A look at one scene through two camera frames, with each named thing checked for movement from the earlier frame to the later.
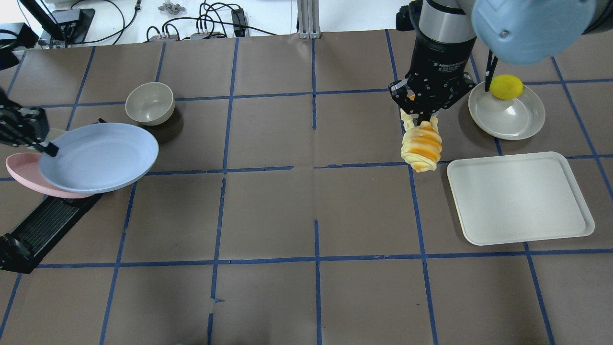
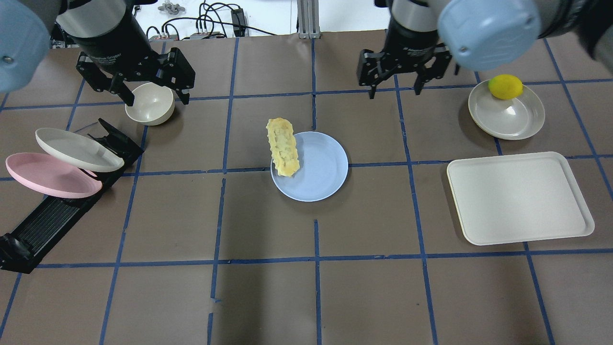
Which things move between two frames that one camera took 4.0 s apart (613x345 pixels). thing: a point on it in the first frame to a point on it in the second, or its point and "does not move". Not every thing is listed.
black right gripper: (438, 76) to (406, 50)
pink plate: (26, 166) does not move
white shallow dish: (510, 119) does not move
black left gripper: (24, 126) to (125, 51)
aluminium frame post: (308, 15) does not move
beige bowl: (151, 104) does not move
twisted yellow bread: (421, 144) to (284, 146)
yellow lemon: (506, 86) does not move
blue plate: (97, 157) to (323, 168)
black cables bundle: (214, 19) does not move
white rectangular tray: (519, 199) does not move
